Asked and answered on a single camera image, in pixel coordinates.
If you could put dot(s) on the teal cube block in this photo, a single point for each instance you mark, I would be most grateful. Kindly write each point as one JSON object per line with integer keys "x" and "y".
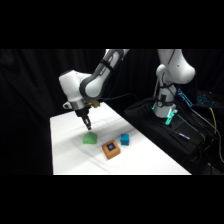
{"x": 124, "y": 139}

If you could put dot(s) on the orange box with blue dot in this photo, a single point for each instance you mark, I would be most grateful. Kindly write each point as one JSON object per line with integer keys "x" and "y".
{"x": 111, "y": 150}

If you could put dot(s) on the black robot stand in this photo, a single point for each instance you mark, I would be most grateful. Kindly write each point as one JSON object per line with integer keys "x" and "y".
{"x": 150, "y": 125}

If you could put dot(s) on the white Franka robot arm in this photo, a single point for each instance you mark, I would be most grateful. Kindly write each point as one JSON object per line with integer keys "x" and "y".
{"x": 71, "y": 85}

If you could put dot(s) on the blue backlit keyboard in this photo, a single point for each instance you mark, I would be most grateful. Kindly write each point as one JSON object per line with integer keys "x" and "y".
{"x": 204, "y": 98}

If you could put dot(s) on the green triangle block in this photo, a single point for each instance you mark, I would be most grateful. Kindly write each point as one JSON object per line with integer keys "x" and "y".
{"x": 90, "y": 138}

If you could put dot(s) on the green light on base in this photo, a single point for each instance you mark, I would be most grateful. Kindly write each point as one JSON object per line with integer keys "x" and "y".
{"x": 169, "y": 118}

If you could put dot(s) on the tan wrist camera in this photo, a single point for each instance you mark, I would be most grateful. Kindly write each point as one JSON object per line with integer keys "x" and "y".
{"x": 95, "y": 104}

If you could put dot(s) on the pen with blue tip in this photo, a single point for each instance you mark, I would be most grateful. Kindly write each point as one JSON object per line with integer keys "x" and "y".
{"x": 182, "y": 135}

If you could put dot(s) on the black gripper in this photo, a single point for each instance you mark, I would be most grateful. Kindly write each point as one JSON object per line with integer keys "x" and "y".
{"x": 82, "y": 112}

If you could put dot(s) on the black curtain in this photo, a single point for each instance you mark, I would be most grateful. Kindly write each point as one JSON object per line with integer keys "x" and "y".
{"x": 26, "y": 86}

